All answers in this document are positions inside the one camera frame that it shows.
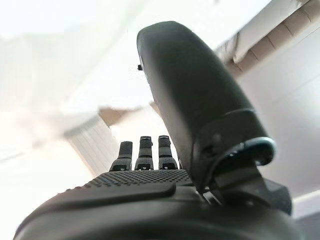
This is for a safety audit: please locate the tan upholstered bed frame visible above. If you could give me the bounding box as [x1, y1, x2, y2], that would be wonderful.
[98, 0, 320, 129]

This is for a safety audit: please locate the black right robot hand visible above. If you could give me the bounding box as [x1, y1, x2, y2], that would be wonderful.
[13, 20, 306, 240]

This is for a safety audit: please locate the white ribbed panel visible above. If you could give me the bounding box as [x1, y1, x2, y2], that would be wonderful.
[63, 114, 119, 179]

